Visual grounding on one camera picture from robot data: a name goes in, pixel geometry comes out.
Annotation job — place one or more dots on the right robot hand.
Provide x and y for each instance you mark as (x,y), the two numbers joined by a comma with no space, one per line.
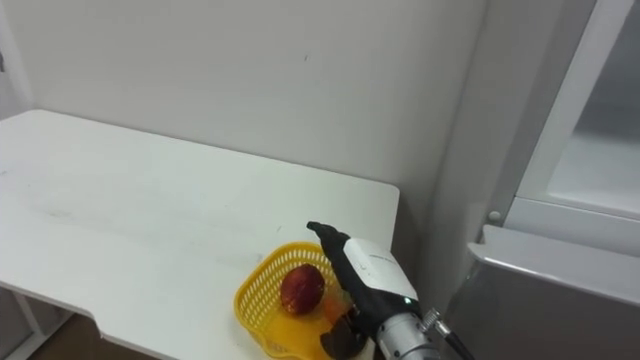
(370,280)

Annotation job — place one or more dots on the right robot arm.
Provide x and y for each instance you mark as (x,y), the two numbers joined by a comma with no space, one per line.
(402,340)

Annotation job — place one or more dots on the orange fruit soft toy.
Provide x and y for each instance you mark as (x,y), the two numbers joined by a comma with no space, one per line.
(334,306)

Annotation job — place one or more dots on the red fruit soft toy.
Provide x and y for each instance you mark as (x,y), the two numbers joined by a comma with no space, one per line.
(302,289)

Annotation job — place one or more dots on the yellow plastic basket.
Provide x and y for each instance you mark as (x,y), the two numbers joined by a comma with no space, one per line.
(280,325)

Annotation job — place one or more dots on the grey fridge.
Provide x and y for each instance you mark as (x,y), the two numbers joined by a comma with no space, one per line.
(540,225)

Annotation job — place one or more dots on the white desk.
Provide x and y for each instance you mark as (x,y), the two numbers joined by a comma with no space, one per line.
(150,220)

